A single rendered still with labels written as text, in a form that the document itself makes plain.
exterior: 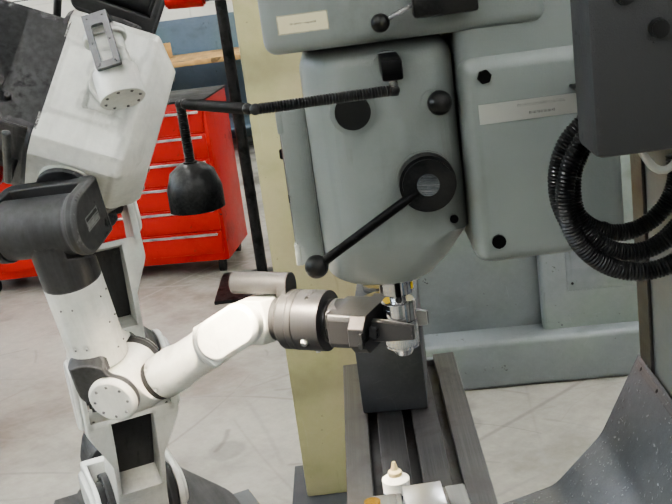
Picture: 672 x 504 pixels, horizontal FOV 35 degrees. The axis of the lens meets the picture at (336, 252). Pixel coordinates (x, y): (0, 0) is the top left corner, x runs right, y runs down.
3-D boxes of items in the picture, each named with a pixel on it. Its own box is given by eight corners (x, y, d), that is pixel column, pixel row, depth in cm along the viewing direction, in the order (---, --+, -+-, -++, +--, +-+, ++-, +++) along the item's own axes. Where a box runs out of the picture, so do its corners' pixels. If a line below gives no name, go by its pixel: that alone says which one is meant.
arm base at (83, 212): (8, 285, 161) (-28, 234, 152) (31, 223, 169) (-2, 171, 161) (100, 275, 157) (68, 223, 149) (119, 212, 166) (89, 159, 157)
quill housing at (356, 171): (328, 304, 137) (293, 53, 128) (328, 257, 156) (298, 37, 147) (477, 285, 136) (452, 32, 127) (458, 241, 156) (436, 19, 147)
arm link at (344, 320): (359, 308, 143) (279, 305, 148) (366, 374, 146) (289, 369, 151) (392, 277, 154) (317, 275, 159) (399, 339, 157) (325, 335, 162)
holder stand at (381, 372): (362, 414, 197) (349, 312, 191) (367, 367, 218) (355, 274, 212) (428, 408, 195) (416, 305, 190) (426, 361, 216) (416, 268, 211)
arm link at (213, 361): (264, 335, 151) (198, 376, 157) (292, 321, 159) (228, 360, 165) (241, 296, 152) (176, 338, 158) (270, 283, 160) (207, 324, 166)
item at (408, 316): (425, 339, 150) (421, 300, 149) (411, 352, 146) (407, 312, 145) (395, 337, 153) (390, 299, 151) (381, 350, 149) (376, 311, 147)
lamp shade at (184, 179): (160, 211, 140) (152, 165, 138) (206, 198, 144) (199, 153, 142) (188, 218, 134) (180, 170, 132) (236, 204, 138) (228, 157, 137)
